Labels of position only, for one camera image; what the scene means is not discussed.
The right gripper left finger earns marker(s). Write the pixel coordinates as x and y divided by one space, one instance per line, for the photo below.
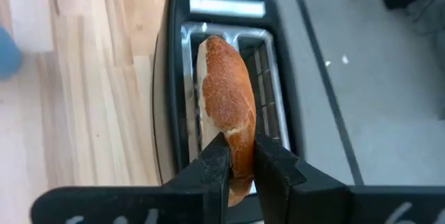
205 182

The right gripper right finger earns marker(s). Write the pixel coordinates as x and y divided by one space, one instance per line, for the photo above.
285 185

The browned bagel half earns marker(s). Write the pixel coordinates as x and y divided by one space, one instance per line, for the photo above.
226 105

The black two-slot toaster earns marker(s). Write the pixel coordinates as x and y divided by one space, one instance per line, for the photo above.
174 78

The small blue cup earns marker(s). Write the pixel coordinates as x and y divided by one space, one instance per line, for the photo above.
8 53

